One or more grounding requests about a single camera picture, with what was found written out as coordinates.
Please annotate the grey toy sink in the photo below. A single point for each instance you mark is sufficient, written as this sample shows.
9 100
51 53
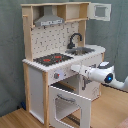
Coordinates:
79 51

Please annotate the white fridge door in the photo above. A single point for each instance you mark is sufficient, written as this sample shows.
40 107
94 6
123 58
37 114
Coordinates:
90 89

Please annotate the black toy faucet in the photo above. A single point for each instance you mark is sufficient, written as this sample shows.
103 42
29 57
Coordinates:
73 40

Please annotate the black stovetop red burners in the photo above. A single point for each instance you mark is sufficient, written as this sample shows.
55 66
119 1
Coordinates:
52 59

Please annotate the wooden toy kitchen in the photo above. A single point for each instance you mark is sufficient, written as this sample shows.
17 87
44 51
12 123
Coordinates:
46 40

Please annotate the white microwave door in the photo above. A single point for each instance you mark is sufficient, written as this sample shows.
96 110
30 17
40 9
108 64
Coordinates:
99 11

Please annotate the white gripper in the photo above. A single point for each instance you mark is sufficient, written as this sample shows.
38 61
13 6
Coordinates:
81 69

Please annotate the white oven door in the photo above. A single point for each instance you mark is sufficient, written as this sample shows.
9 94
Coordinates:
63 103

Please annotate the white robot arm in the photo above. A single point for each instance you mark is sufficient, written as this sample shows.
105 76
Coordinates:
104 74

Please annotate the left red stove knob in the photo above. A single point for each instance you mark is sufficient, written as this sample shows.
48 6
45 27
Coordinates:
56 75

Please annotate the grey range hood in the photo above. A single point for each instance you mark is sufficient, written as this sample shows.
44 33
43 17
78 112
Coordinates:
48 18

